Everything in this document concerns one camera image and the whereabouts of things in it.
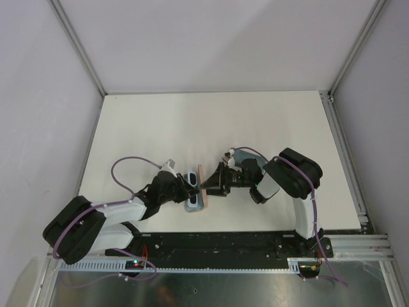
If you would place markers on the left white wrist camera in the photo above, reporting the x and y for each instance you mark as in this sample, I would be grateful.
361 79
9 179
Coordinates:
169 166

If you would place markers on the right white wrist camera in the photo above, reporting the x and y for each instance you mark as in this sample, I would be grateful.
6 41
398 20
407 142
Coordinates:
228 158

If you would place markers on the blue glasses case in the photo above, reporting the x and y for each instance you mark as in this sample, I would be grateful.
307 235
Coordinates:
249 163

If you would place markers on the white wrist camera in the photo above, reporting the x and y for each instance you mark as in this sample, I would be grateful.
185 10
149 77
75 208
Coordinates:
228 158
169 166

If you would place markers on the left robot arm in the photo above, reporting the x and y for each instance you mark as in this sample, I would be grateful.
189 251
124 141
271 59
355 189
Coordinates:
83 227

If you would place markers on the aluminium front rail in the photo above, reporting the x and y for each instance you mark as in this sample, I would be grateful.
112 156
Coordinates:
361 248

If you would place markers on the grey slotted cable duct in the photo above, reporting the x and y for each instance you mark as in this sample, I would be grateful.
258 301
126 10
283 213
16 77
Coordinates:
264 266

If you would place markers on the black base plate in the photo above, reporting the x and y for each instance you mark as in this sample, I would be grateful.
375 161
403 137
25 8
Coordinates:
236 247

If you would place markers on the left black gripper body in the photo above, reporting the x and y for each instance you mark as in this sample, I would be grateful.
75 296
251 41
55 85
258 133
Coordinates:
177 193

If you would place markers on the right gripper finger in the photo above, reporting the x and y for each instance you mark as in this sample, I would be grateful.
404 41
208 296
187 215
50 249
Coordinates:
214 181
216 191

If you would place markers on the pink glasses case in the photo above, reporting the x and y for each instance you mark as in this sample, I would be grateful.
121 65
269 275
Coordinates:
202 195

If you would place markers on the white frame sunglasses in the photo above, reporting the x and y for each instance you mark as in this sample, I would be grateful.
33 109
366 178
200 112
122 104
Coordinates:
192 179

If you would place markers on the aluminium frame post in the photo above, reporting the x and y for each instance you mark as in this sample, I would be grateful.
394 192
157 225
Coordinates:
75 42
363 35

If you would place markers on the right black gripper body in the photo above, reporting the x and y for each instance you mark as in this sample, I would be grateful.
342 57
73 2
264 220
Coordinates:
234 179

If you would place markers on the left aluminium frame post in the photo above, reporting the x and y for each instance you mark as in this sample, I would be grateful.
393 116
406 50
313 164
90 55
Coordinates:
75 42

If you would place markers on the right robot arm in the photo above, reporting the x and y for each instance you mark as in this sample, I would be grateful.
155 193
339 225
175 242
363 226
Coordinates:
295 174

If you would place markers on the right aluminium frame post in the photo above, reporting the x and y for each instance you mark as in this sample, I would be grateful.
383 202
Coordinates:
363 35

